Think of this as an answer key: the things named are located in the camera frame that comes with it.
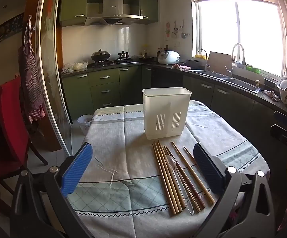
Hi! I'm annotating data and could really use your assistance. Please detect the dark cooking pot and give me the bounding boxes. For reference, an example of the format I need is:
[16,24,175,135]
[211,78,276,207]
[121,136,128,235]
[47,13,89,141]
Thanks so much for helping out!
[185,59,201,69]

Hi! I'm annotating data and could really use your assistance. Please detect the trash bin with white bag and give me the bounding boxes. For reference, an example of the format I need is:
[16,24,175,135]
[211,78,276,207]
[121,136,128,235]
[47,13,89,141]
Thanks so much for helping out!
[77,114,93,135]

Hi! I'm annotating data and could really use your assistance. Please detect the green plastic container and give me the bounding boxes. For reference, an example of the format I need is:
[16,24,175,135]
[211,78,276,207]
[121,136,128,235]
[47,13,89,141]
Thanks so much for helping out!
[245,64,262,74]

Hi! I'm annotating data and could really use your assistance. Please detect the red chair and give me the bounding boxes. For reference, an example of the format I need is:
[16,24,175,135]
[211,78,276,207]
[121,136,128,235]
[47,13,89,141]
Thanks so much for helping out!
[0,76,48,179]

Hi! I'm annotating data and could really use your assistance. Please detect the clear plastic spoon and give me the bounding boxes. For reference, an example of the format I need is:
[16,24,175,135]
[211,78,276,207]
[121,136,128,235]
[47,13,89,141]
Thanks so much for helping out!
[165,154,195,216]

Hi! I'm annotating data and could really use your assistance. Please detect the steel double sink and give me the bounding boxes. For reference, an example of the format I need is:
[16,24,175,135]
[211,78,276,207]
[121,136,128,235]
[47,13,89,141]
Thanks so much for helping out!
[190,69,261,94]

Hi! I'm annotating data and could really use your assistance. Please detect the dark shallow pan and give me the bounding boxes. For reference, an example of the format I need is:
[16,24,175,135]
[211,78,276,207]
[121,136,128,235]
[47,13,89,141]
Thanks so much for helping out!
[138,55,158,62]

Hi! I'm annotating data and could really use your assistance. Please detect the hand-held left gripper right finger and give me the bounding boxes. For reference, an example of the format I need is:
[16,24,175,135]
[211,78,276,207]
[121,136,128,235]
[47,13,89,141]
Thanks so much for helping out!
[193,142,276,238]

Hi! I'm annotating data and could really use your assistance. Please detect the dark wall poster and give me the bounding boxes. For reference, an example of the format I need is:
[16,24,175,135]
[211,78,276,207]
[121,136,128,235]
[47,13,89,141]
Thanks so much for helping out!
[0,13,24,44]

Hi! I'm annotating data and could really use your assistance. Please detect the white plastic utensil holder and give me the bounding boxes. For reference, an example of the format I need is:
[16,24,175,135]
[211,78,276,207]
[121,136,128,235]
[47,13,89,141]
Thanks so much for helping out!
[142,87,192,140]

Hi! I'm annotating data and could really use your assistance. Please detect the grey dish rag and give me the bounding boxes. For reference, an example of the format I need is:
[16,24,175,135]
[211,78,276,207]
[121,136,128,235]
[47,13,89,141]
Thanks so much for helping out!
[262,90,280,102]

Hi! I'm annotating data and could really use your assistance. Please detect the grey checked tablecloth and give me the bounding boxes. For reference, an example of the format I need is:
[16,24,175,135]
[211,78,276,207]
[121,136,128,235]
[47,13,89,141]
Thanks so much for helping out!
[68,100,270,238]

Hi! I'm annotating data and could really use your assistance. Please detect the steel range hood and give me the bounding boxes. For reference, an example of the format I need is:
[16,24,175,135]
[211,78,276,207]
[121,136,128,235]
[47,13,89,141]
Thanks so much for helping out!
[84,0,144,26]

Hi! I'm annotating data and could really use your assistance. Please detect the tall chrome faucet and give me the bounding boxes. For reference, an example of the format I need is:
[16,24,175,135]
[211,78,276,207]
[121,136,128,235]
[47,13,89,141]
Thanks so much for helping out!
[229,43,246,78]

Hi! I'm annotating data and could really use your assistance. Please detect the black wok with lid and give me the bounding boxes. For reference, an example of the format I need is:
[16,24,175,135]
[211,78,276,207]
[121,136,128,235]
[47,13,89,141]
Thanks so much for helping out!
[91,50,111,62]

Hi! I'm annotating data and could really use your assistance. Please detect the black box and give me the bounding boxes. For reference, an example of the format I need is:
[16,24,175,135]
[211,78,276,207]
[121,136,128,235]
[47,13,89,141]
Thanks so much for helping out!
[264,78,277,89]

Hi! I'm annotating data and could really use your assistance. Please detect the wooden cutting board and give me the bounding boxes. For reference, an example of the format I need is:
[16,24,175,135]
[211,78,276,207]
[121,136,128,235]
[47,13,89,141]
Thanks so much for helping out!
[207,52,235,76]

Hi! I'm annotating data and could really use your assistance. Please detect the glass sliding door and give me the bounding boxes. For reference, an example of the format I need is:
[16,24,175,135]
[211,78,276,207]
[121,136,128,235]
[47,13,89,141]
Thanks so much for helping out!
[36,0,73,155]

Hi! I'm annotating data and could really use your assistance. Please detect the gas stove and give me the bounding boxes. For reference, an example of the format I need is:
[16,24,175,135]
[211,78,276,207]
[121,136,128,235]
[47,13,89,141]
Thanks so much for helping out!
[92,58,139,66]

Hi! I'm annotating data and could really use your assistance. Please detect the green wall cabinets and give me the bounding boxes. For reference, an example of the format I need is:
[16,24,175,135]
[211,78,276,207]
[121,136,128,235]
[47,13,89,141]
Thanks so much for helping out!
[59,0,159,27]

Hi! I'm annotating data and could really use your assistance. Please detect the white rice cooker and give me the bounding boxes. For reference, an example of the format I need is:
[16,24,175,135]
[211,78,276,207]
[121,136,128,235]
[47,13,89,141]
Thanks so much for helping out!
[158,51,180,65]

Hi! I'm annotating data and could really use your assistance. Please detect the kitchen window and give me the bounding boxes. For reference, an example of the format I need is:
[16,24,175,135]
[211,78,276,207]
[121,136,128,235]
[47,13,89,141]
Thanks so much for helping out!
[195,0,286,77]

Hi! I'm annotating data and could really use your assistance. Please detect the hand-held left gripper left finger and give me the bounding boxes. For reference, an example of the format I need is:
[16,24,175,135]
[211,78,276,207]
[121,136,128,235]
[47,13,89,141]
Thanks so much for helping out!
[10,142,94,238]

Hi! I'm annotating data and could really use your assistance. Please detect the checked apron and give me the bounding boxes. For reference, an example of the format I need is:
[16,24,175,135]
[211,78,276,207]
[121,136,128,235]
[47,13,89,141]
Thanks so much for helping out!
[19,16,47,122]

